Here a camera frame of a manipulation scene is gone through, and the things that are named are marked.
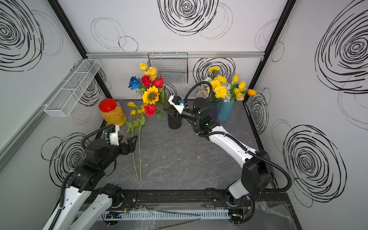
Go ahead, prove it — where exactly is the black vase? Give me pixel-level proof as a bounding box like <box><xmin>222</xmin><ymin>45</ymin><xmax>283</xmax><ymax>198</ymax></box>
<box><xmin>167</xmin><ymin>116</ymin><xmax>182</xmax><ymax>130</ymax></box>

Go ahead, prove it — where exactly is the yellow poppy stem large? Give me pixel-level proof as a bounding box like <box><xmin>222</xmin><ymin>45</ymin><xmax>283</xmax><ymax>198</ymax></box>
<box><xmin>138</xmin><ymin>104</ymin><xmax>146</xmax><ymax>179</ymax></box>

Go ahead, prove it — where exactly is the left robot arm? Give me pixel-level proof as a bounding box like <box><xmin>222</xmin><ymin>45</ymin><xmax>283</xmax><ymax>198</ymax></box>
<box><xmin>44</xmin><ymin>136</ymin><xmax>138</xmax><ymax>230</ymax></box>

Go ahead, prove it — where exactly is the red rose low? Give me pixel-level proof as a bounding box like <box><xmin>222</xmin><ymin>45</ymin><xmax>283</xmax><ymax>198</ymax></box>
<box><xmin>143</xmin><ymin>104</ymin><xmax>163</xmax><ymax>121</ymax></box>

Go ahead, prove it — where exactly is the yellow rose stem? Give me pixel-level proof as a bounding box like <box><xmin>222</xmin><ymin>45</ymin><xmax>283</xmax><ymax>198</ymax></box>
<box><xmin>139</xmin><ymin>63</ymin><xmax>158</xmax><ymax>81</ymax></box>

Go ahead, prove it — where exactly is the yellow carnation bouquet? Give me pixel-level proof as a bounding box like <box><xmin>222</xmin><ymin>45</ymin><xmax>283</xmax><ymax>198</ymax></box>
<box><xmin>197</xmin><ymin>66</ymin><xmax>228</xmax><ymax>103</ymax></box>

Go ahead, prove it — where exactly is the white cable duct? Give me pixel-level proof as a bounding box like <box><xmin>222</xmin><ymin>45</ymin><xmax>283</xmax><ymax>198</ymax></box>
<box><xmin>99</xmin><ymin>209</ymin><xmax>230</xmax><ymax>221</ymax></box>

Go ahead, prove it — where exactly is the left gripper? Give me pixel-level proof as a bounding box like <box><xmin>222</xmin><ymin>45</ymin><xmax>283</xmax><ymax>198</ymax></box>
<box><xmin>102</xmin><ymin>134</ymin><xmax>139</xmax><ymax>171</ymax></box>

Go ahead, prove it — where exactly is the sunflower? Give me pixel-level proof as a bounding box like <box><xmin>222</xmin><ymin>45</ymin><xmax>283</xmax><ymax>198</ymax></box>
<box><xmin>142</xmin><ymin>86</ymin><xmax>160</xmax><ymax>104</ymax></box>

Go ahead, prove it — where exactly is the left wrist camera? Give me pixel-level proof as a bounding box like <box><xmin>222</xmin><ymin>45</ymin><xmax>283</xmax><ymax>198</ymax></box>
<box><xmin>104</xmin><ymin>125</ymin><xmax>120</xmax><ymax>146</ymax></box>

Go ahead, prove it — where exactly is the white wire shelf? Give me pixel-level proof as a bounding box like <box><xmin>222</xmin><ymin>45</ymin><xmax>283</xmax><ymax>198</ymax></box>
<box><xmin>44</xmin><ymin>59</ymin><xmax>101</xmax><ymax>117</ymax></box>

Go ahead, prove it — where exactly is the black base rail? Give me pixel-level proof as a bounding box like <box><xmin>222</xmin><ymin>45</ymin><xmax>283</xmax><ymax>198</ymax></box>
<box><xmin>113</xmin><ymin>188</ymin><xmax>288</xmax><ymax>209</ymax></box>

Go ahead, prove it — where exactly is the purple glass vase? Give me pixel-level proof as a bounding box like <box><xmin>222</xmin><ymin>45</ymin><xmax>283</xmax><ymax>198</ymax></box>
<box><xmin>208</xmin><ymin>102</ymin><xmax>219</xmax><ymax>120</ymax></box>

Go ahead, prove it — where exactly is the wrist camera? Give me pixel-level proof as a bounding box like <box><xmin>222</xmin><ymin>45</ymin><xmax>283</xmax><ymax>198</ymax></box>
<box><xmin>168</xmin><ymin>95</ymin><xmax>185</xmax><ymax>115</ymax></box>
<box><xmin>104</xmin><ymin>125</ymin><xmax>120</xmax><ymax>146</ymax></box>

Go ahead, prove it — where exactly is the black wire basket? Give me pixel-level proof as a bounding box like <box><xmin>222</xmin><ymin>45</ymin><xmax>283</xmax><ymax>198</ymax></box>
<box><xmin>148</xmin><ymin>52</ymin><xmax>189</xmax><ymax>83</ymax></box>

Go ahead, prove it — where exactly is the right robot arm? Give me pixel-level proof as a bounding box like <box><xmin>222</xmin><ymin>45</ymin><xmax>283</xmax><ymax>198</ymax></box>
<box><xmin>166</xmin><ymin>96</ymin><xmax>292</xmax><ymax>207</ymax></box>

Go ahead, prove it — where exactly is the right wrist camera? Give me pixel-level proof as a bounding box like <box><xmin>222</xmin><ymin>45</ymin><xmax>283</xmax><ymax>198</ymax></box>
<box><xmin>168</xmin><ymin>95</ymin><xmax>185</xmax><ymax>115</ymax></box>

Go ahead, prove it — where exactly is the yellow tulip bouquet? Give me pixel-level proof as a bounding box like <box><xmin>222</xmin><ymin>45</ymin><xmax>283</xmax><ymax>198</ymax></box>
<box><xmin>229</xmin><ymin>74</ymin><xmax>257</xmax><ymax>102</ymax></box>

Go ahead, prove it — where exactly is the teal ceramic vase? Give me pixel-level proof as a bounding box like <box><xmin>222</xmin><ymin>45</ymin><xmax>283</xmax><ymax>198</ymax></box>
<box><xmin>217</xmin><ymin>101</ymin><xmax>234</xmax><ymax>122</ymax></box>

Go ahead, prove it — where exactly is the red rose top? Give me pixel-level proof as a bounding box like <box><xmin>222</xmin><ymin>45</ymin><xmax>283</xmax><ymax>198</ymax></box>
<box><xmin>140</xmin><ymin>75</ymin><xmax>164</xmax><ymax>88</ymax></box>

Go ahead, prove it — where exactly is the blue rose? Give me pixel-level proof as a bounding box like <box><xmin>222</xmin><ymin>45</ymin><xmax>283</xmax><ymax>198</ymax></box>
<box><xmin>128</xmin><ymin>76</ymin><xmax>141</xmax><ymax>90</ymax></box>

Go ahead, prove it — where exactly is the red lid plastic jar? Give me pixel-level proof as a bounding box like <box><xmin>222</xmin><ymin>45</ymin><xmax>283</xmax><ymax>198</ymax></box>
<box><xmin>98</xmin><ymin>98</ymin><xmax>127</xmax><ymax>127</ymax></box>

